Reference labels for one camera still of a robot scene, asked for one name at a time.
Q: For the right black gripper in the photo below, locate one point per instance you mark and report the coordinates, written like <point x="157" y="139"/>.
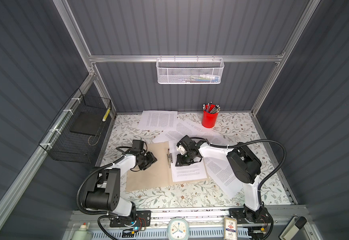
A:
<point x="180" y="162"/>

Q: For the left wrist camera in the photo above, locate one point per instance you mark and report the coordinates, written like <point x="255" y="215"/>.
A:
<point x="138" y="146"/>

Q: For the white wire mesh basket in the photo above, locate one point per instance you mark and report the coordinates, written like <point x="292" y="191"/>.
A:
<point x="194" y="71"/>

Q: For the black white stapler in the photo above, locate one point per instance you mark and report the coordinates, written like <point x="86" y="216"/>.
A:
<point x="292" y="228"/>

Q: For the brown kraft paper folder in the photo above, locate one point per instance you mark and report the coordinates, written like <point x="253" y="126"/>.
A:
<point x="157" y="175"/>

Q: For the white desk clock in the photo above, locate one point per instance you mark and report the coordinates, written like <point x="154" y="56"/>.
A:
<point x="178" y="229"/>

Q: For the red pen cup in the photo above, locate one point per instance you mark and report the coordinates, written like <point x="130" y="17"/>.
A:
<point x="210" y="114"/>

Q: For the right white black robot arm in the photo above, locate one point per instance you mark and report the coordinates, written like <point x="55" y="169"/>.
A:
<point x="243" y="162"/>

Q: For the black wire basket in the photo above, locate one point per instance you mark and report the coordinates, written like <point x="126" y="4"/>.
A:
<point x="62" y="145"/>

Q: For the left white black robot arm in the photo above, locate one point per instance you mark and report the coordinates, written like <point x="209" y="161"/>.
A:
<point x="100" y="193"/>

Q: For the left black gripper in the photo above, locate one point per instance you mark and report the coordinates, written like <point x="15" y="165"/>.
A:
<point x="151" y="159"/>

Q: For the black notebook in basket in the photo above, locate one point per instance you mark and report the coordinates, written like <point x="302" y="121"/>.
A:
<point x="87" y="124"/>

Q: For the white glue bottle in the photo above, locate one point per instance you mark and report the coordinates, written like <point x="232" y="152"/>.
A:
<point x="82" y="233"/>

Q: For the small card box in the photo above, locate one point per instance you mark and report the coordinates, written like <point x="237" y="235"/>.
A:
<point x="230" y="228"/>

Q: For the large front printed sheet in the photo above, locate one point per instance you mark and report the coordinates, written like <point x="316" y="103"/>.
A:
<point x="221" y="172"/>

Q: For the yellow marker in basket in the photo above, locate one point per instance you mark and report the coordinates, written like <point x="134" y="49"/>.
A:
<point x="107" y="113"/>

